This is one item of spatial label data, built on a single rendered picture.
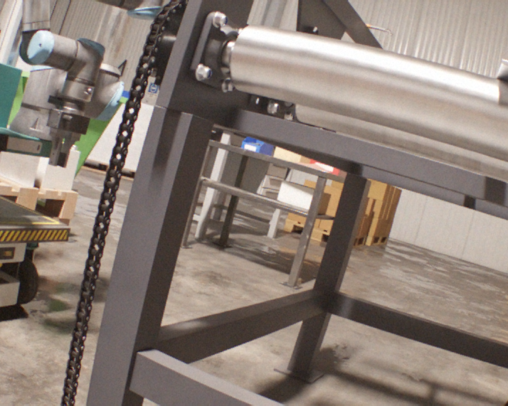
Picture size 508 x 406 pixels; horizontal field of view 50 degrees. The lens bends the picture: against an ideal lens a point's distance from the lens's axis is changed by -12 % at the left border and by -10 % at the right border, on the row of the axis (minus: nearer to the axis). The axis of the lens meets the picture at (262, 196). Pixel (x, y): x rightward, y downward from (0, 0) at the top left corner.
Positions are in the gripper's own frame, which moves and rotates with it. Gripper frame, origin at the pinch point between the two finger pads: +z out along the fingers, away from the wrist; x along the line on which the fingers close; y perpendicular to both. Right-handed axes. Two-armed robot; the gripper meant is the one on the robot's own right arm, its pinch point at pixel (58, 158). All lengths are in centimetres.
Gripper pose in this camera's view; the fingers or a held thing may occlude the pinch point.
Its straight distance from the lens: 167.9
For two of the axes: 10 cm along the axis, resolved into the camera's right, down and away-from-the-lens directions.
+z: -2.7, 9.6, 0.5
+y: 8.8, 2.7, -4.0
